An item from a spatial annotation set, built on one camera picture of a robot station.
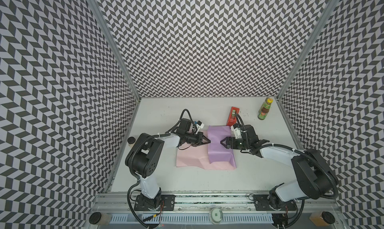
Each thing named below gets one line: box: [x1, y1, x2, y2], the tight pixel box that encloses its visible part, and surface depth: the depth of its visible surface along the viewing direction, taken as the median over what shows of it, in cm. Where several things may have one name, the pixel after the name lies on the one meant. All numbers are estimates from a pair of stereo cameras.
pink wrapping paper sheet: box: [176, 125, 237, 170], surface depth 87 cm
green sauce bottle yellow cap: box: [257, 97, 274, 121], surface depth 98 cm
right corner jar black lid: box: [321, 211, 336, 224], surface depth 64 cm
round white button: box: [210, 208, 223, 225], surface depth 62 cm
